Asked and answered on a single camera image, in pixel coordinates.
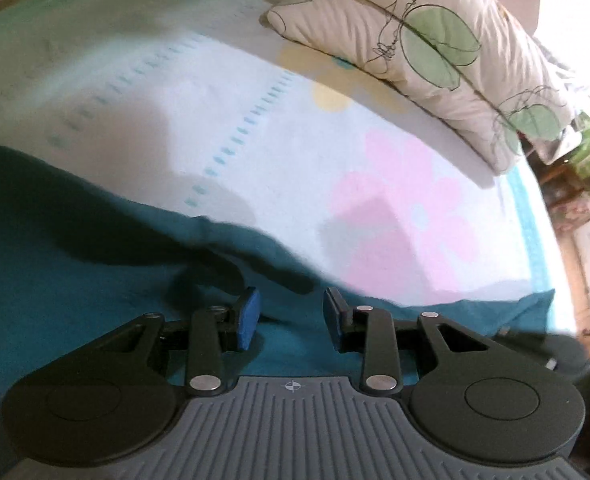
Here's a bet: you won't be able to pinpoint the floral white bedsheet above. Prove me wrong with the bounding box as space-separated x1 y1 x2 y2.
0 0 576 333

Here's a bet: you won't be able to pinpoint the white pillow green leaves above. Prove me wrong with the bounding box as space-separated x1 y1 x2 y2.
267 0 574 174

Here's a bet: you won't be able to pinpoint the teal pants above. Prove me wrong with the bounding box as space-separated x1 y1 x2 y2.
0 140 558 411

